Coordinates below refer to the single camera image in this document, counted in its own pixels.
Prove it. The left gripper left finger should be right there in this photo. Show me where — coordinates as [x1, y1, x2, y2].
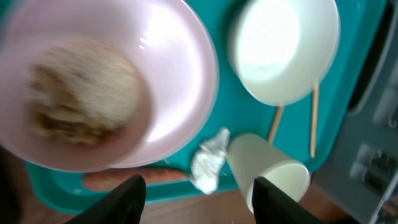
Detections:
[65, 175, 146, 224]

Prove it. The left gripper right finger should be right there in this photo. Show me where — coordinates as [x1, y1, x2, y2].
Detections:
[252, 177, 322, 224]

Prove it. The white cup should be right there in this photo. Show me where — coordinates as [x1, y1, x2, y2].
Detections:
[227, 133, 310, 212]

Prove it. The white tissue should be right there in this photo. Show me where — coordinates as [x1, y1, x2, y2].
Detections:
[190, 127, 230, 195]

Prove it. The wooden chopstick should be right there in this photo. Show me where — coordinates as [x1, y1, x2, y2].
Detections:
[310, 83, 320, 158]
[267, 106, 284, 144]

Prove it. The pink bowl with food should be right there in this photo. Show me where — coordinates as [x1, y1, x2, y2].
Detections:
[1, 0, 219, 172]

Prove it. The white bowl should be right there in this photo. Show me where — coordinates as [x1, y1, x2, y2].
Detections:
[227, 0, 341, 106]

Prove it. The grey dishwasher rack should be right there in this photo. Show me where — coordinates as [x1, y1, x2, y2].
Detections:
[313, 1, 397, 223]

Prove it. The orange carrot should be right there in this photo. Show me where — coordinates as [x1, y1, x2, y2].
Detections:
[81, 167, 188, 192]

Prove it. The teal serving tray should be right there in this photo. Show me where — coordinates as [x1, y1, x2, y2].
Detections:
[25, 0, 389, 214]

